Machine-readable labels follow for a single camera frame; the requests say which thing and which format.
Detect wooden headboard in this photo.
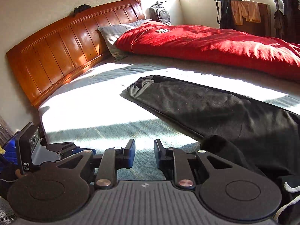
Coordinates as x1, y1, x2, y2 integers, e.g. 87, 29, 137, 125
7, 0, 145, 108

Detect red duvet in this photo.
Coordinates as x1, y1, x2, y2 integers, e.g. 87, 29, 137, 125
115, 21, 299, 82

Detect grey pillow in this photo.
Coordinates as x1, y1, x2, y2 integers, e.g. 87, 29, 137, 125
98, 19, 151, 60

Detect orange cloth on table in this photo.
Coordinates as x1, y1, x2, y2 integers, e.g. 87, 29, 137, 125
231, 0, 261, 26

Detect black sweatpants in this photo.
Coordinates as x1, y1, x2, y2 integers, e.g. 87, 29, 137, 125
127, 75, 300, 225

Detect grey backpack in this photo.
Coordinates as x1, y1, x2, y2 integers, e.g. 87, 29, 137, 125
149, 0, 171, 26

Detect black item on headboard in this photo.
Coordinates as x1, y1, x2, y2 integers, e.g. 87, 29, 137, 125
74, 4, 91, 15

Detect blue box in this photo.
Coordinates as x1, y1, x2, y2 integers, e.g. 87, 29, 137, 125
1, 131, 20, 165

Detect small card on duvet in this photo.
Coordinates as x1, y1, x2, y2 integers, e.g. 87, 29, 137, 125
157, 29, 169, 33

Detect hanging dark clothes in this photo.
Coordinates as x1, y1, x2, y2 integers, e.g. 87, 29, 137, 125
274, 0, 299, 44

